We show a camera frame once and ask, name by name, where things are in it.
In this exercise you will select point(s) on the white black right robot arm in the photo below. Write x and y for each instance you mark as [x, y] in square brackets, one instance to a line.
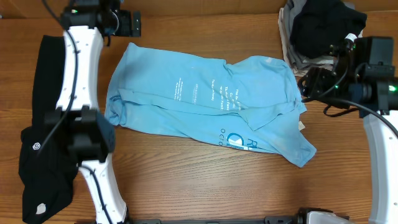
[362, 79]

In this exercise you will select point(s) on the black folded garment on stack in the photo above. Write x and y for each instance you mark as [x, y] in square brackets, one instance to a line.
[322, 23]

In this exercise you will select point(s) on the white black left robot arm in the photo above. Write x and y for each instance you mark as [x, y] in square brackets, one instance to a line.
[76, 124]

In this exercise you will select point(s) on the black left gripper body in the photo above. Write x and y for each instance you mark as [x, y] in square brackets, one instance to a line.
[124, 25]

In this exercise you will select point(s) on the black garment with white logo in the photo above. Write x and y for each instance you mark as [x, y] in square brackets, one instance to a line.
[45, 171]

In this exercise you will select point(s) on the brown cardboard backboard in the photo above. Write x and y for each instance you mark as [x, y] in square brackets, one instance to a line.
[33, 9]

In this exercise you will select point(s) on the grey folded clothes stack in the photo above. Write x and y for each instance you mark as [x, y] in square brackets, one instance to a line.
[299, 63]

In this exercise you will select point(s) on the black base rail with mounts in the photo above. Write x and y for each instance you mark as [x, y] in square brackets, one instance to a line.
[303, 216]

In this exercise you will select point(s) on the light blue printed t-shirt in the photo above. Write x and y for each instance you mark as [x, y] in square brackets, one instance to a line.
[253, 105]

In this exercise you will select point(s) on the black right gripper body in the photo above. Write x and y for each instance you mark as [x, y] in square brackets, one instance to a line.
[320, 82]

